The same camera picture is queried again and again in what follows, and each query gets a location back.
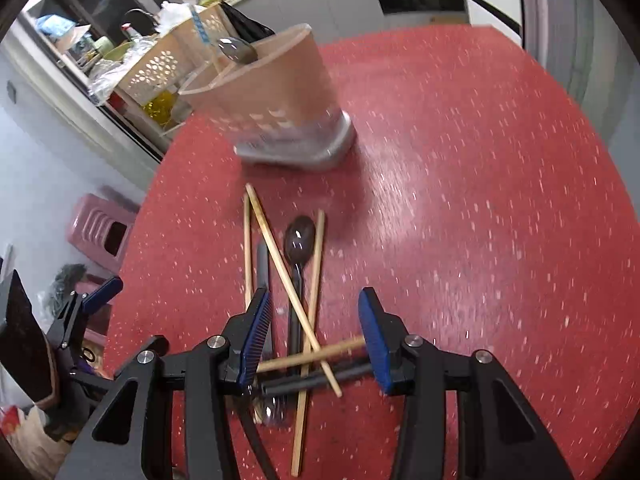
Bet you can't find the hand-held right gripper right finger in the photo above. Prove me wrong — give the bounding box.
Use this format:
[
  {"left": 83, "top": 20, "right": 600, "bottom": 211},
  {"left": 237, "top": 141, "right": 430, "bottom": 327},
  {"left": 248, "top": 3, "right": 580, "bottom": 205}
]
[{"left": 357, "top": 287, "right": 573, "bottom": 480}]

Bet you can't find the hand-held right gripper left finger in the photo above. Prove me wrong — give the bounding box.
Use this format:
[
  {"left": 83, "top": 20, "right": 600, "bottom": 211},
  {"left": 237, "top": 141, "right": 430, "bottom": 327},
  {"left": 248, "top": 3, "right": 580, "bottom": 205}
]
[{"left": 55, "top": 287, "right": 273, "bottom": 480}]

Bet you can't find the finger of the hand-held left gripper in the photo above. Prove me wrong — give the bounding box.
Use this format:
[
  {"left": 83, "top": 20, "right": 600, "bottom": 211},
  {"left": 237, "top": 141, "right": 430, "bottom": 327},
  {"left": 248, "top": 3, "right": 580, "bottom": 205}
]
[{"left": 47, "top": 276, "right": 124, "bottom": 351}]

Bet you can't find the wooden chopstick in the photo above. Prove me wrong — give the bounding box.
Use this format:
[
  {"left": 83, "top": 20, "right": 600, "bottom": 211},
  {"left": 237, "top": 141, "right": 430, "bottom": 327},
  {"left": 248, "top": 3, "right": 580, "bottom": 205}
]
[
  {"left": 256, "top": 336, "right": 367, "bottom": 373},
  {"left": 242, "top": 194, "right": 253, "bottom": 307},
  {"left": 244, "top": 183, "right": 343, "bottom": 398},
  {"left": 291, "top": 209, "right": 326, "bottom": 477}
]

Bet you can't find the black chopstick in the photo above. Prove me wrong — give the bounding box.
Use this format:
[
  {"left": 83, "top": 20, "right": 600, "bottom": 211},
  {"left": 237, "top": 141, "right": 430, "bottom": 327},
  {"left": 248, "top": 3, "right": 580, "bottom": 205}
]
[{"left": 261, "top": 362, "right": 375, "bottom": 396}]

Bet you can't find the dark spoon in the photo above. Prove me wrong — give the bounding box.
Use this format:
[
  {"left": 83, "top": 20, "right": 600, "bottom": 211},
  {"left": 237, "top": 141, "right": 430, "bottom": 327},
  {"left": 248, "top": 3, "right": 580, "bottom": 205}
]
[{"left": 283, "top": 215, "right": 317, "bottom": 378}]

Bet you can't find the beige utensil holder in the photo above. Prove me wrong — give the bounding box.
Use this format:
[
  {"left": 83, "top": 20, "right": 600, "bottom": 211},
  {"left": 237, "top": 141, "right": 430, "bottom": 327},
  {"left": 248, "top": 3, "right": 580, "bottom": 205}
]
[{"left": 178, "top": 23, "right": 357, "bottom": 171}]

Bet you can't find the yellow oil bottle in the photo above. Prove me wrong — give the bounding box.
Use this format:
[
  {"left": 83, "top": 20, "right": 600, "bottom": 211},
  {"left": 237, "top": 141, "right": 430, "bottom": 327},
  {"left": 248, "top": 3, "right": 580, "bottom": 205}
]
[{"left": 143, "top": 91, "right": 178, "bottom": 123}]

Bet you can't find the clear plastic bag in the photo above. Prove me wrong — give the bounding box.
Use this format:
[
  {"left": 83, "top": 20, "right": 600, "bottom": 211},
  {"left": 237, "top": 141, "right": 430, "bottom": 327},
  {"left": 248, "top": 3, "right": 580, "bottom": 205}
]
[{"left": 88, "top": 35, "right": 157, "bottom": 107}]

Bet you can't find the beige basket storage cart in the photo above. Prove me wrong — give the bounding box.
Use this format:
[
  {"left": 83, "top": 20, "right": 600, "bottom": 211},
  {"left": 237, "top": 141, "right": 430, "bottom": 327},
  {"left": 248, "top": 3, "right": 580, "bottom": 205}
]
[{"left": 114, "top": 2, "right": 238, "bottom": 138}]

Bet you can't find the blue bag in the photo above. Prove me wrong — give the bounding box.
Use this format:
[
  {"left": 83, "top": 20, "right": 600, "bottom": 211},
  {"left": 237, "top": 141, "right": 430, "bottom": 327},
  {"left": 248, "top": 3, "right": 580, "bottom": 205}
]
[{"left": 36, "top": 13, "right": 77, "bottom": 37}]

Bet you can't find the kitchen faucet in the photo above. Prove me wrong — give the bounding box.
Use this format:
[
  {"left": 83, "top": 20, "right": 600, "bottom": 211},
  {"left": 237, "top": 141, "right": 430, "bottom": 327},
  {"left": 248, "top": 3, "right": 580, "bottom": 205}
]
[{"left": 124, "top": 8, "right": 157, "bottom": 33}]

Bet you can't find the blue-handled utensil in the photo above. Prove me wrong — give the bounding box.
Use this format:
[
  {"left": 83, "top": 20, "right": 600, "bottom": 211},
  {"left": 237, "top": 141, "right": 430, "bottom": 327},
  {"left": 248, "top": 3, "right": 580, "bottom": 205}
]
[{"left": 190, "top": 4, "right": 227, "bottom": 77}]

